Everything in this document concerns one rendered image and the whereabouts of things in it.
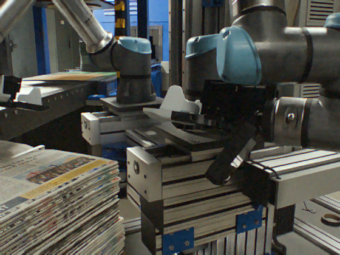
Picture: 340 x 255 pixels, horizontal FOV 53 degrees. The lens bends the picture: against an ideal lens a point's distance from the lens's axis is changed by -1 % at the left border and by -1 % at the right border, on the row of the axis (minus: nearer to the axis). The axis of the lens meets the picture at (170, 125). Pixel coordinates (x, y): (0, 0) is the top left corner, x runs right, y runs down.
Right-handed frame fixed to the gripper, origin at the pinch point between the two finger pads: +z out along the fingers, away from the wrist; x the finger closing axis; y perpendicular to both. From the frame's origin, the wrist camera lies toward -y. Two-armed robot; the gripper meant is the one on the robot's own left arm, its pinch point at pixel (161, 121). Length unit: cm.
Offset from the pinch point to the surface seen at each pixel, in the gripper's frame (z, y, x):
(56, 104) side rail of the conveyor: 93, 11, -64
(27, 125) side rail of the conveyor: 84, -2, -43
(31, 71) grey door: 580, 134, -442
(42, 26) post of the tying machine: 198, 84, -132
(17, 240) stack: 3.4, -19.6, 23.5
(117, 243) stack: 3.9, -22.9, 0.7
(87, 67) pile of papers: 172, 61, -165
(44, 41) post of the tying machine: 198, 73, -136
